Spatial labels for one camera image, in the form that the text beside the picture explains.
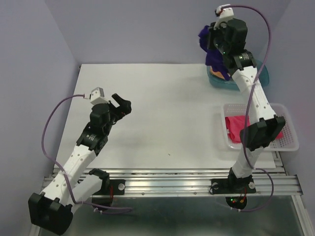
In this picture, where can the purple towel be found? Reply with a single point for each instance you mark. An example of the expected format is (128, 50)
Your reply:
(213, 56)

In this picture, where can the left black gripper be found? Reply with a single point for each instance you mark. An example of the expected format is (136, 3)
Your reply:
(124, 105)

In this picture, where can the blue plastic tub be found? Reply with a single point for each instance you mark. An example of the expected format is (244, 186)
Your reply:
(221, 83)

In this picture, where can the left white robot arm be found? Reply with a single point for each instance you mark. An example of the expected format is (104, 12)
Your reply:
(53, 208)

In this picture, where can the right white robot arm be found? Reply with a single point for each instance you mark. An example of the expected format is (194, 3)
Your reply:
(257, 107)

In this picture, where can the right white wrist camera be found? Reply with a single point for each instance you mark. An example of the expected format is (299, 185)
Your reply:
(223, 13)

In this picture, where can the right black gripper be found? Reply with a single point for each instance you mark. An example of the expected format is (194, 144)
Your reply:
(212, 32)

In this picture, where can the orange towel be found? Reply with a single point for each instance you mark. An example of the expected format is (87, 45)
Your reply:
(216, 74)

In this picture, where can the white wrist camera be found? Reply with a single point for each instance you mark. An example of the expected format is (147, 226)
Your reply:
(223, 13)
(96, 96)

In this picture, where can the pink towel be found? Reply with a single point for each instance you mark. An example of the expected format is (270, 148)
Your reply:
(233, 127)

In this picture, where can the white perforated basket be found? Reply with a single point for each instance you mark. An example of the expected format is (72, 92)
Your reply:
(287, 143)

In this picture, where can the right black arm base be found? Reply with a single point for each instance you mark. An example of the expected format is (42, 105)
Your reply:
(235, 191)

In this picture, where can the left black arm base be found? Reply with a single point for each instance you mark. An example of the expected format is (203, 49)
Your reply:
(106, 188)

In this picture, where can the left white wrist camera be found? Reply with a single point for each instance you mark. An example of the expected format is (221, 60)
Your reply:
(96, 96)

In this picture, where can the aluminium mounting rail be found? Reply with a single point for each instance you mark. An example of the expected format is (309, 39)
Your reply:
(142, 183)

